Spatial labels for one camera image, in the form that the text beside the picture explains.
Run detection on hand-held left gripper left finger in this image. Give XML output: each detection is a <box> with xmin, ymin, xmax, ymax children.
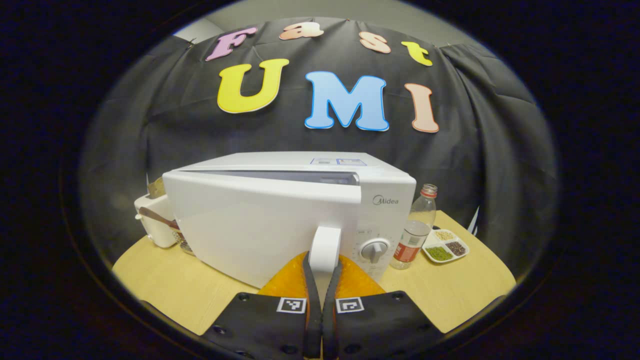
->
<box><xmin>201</xmin><ymin>251</ymin><xmax>322</xmax><ymax>360</ymax></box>

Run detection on white microwave oven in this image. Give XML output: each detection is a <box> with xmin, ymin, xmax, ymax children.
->
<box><xmin>162</xmin><ymin>151</ymin><xmax>417</xmax><ymax>291</ymax></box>

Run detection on clear plastic bottle red label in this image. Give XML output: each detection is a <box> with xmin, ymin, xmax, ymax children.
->
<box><xmin>390</xmin><ymin>184</ymin><xmax>438</xmax><ymax>271</ymax></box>

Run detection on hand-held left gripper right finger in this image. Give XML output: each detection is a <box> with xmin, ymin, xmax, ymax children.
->
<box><xmin>322</xmin><ymin>256</ymin><xmax>446</xmax><ymax>360</ymax></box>

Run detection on white divided dish of beans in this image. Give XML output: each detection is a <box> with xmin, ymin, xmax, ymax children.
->
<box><xmin>422</xmin><ymin>229</ymin><xmax>470</xmax><ymax>264</ymax></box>

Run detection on white toaster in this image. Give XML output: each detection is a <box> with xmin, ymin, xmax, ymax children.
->
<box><xmin>134</xmin><ymin>192</ymin><xmax>181</xmax><ymax>249</ymax></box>

